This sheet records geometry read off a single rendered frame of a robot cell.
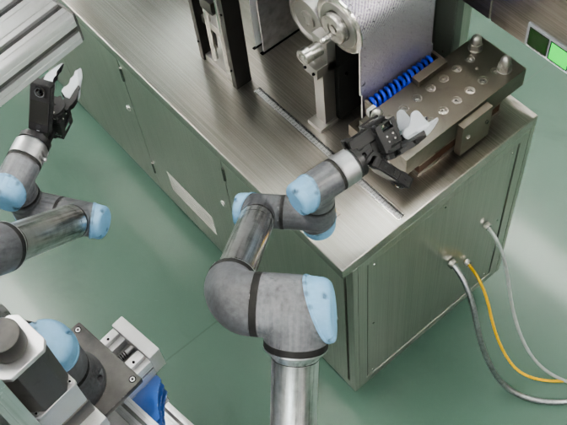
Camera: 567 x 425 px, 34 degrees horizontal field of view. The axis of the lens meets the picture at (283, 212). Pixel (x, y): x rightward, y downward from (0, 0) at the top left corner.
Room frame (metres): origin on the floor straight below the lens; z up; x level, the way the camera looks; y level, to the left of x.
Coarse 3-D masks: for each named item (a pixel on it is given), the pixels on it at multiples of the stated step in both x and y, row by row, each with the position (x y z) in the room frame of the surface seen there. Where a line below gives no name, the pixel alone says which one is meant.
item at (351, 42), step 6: (324, 6) 1.46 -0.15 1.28; (330, 6) 1.44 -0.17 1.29; (336, 6) 1.43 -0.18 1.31; (324, 12) 1.46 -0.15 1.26; (336, 12) 1.42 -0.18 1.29; (342, 12) 1.41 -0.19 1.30; (348, 18) 1.40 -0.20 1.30; (348, 24) 1.39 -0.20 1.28; (354, 30) 1.38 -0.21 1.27; (354, 36) 1.38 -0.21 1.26; (348, 42) 1.39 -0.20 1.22; (354, 42) 1.38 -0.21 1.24
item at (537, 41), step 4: (532, 32) 1.37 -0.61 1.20; (536, 32) 1.36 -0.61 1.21; (532, 36) 1.36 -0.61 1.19; (536, 36) 1.36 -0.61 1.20; (540, 36) 1.35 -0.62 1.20; (528, 40) 1.37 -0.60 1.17; (532, 40) 1.36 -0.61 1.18; (536, 40) 1.35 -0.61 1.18; (540, 40) 1.35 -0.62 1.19; (544, 40) 1.34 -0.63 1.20; (532, 44) 1.36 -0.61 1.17; (536, 44) 1.35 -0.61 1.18; (540, 44) 1.34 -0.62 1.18; (544, 44) 1.34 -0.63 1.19; (536, 48) 1.35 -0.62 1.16; (540, 48) 1.34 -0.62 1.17; (544, 48) 1.33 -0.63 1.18; (544, 52) 1.33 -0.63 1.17
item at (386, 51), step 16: (432, 0) 1.50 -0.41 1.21; (400, 16) 1.44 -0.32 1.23; (416, 16) 1.47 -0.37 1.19; (432, 16) 1.50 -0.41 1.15; (384, 32) 1.41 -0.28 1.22; (400, 32) 1.44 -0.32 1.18; (416, 32) 1.47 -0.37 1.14; (432, 32) 1.50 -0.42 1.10; (368, 48) 1.39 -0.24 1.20; (384, 48) 1.42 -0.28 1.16; (400, 48) 1.44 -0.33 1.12; (416, 48) 1.47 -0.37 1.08; (368, 64) 1.39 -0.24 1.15; (384, 64) 1.42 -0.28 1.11; (400, 64) 1.45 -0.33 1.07; (368, 80) 1.39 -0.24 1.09
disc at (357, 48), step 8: (320, 0) 1.48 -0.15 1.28; (328, 0) 1.45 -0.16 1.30; (336, 0) 1.43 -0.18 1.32; (320, 8) 1.48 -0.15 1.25; (344, 8) 1.41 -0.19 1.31; (320, 16) 1.48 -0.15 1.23; (352, 16) 1.39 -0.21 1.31; (360, 32) 1.37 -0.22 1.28; (360, 40) 1.37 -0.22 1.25; (344, 48) 1.41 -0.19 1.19; (352, 48) 1.39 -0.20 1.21; (360, 48) 1.37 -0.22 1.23
